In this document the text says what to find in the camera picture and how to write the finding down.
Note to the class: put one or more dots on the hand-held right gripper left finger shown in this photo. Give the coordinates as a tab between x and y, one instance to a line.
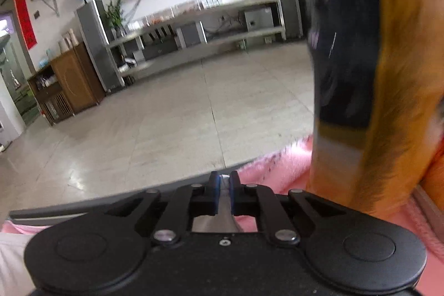
215	192

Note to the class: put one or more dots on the grey TV bench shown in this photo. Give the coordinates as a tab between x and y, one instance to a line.
208	10

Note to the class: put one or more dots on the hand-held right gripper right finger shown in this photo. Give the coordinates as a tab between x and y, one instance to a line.
233	192

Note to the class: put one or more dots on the green potted plant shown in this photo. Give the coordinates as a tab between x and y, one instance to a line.
114	13

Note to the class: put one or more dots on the red banner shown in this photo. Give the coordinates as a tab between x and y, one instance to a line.
23	11

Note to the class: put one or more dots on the black receiver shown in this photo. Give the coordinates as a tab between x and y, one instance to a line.
159	49

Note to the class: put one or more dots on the pink printed blanket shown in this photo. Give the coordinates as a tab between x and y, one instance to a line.
284	164

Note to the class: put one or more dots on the orange juice bottle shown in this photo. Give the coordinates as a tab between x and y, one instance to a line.
399	74

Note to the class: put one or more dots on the silver speaker box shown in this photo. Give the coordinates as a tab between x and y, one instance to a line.
258	19
191	35

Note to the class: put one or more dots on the white jacket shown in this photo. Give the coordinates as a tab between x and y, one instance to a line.
216	223

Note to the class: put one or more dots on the brown wooden cabinet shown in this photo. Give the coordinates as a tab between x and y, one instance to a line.
76	77

